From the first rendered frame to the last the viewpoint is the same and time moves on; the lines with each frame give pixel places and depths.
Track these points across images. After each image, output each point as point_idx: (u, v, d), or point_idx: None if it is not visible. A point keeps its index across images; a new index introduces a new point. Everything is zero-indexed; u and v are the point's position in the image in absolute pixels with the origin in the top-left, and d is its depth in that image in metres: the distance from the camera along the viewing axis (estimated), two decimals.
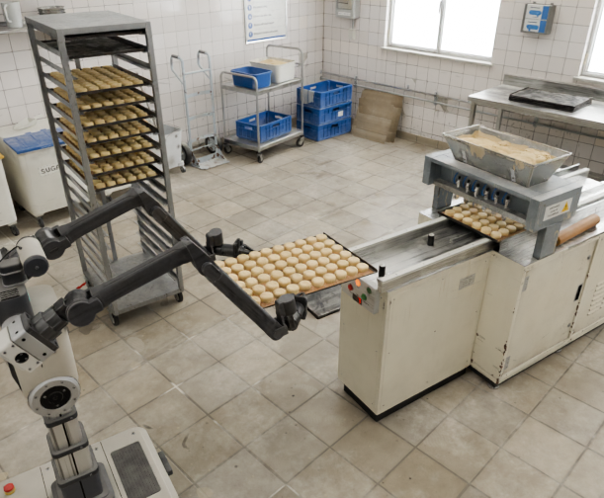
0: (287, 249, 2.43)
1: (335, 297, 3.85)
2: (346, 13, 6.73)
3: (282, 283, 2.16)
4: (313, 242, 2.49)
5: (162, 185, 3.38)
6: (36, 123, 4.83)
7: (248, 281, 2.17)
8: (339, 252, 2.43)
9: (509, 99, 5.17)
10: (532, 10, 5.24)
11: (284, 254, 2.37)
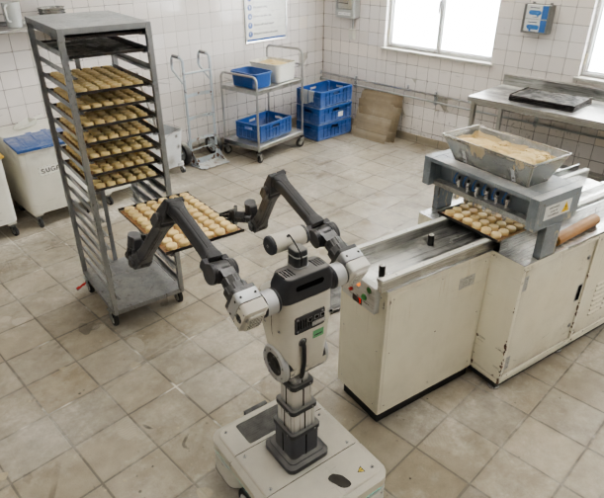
0: (146, 221, 2.73)
1: (335, 297, 3.85)
2: (346, 13, 6.73)
3: (207, 218, 2.73)
4: (137, 211, 2.82)
5: (162, 185, 3.38)
6: (36, 123, 4.83)
7: (204, 229, 2.61)
8: None
9: (509, 99, 5.17)
10: (532, 10, 5.24)
11: None
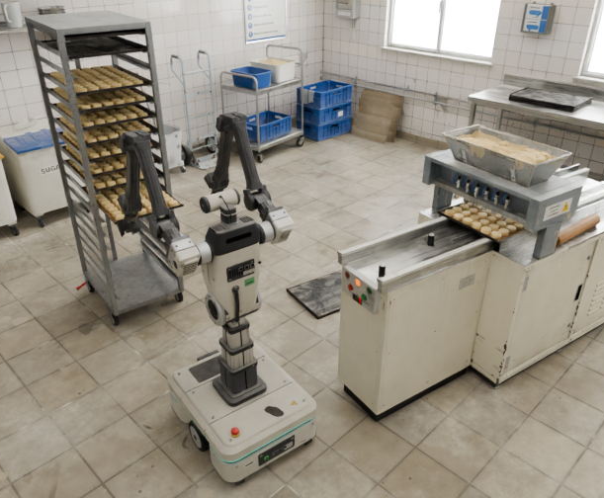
0: None
1: (335, 297, 3.85)
2: (346, 13, 6.73)
3: None
4: None
5: (162, 185, 3.38)
6: (36, 123, 4.83)
7: (149, 205, 3.13)
8: None
9: (509, 99, 5.17)
10: (532, 10, 5.24)
11: (114, 196, 3.24)
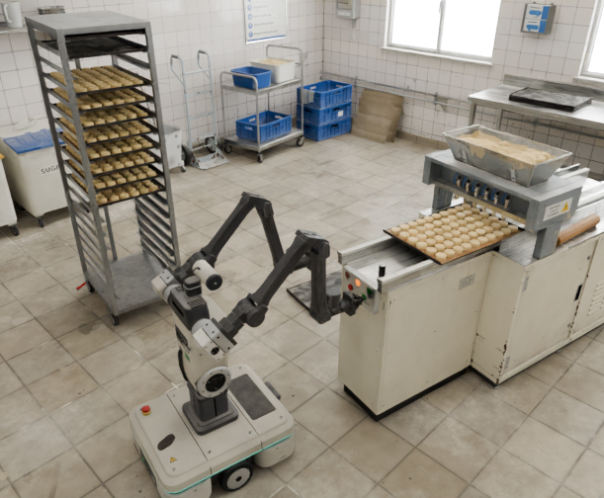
0: None
1: None
2: (346, 13, 6.73)
3: None
4: None
5: (162, 185, 3.38)
6: (36, 123, 4.83)
7: (130, 189, 3.33)
8: None
9: (509, 99, 5.17)
10: (532, 10, 5.24)
11: None
